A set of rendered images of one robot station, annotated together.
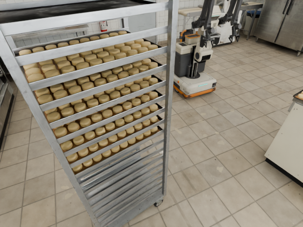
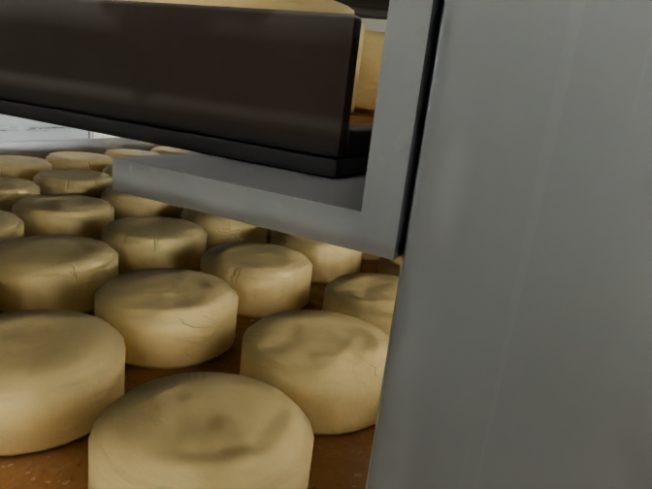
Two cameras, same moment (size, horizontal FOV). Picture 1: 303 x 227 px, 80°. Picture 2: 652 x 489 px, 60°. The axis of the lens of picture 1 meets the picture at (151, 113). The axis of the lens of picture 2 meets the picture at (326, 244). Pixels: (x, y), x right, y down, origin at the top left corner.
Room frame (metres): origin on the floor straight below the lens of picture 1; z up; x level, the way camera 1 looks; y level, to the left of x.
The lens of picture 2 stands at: (0.49, 0.45, 1.41)
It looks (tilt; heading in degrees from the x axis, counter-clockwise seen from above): 15 degrees down; 329
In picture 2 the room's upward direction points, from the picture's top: 7 degrees clockwise
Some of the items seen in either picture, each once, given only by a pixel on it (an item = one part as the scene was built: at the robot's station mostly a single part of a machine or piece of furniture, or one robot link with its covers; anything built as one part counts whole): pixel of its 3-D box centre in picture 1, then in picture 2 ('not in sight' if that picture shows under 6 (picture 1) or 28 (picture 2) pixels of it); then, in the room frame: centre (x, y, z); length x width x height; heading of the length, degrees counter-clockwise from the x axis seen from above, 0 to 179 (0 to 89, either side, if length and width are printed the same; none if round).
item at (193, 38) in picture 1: (192, 39); not in sight; (3.05, -0.70, 0.87); 0.23 x 0.15 x 0.11; 113
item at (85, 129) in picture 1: (117, 115); not in sight; (0.71, 0.17, 1.23); 0.64 x 0.03 x 0.03; 124
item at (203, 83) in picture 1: (191, 81); not in sight; (2.95, -0.74, 0.16); 0.67 x 0.64 x 0.25; 23
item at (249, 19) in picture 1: (253, 23); not in sight; (6.28, -3.32, 0.33); 0.54 x 0.53 x 0.66; 23
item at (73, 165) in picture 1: (121, 139); not in sight; (0.71, 0.17, 1.05); 0.64 x 0.03 x 0.03; 124
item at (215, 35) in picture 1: (209, 38); not in sight; (2.68, -0.86, 0.99); 0.28 x 0.16 x 0.22; 113
